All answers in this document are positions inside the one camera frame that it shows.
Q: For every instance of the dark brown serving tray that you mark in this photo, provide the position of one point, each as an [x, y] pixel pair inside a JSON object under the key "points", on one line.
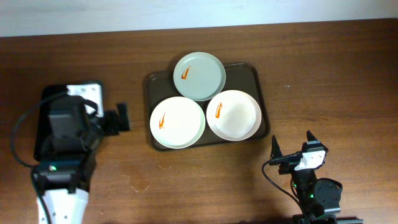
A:
{"points": [[239, 76]]}

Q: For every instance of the white plate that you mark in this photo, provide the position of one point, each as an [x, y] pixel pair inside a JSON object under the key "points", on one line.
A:
{"points": [[177, 122], [233, 115]]}

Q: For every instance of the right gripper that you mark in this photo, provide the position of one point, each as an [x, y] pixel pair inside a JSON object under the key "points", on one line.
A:
{"points": [[289, 158]]}

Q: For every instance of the pale green plate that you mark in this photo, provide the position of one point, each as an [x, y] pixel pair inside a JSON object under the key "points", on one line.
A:
{"points": [[199, 76]]}

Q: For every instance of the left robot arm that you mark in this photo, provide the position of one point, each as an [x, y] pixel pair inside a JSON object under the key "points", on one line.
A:
{"points": [[62, 178]]}

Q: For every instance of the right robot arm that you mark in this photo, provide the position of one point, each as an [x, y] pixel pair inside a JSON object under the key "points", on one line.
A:
{"points": [[318, 199]]}

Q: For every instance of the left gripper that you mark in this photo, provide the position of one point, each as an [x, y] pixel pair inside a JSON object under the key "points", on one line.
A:
{"points": [[112, 121]]}

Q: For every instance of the black rectangular tray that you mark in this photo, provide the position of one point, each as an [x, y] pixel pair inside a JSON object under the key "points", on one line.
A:
{"points": [[89, 89]]}

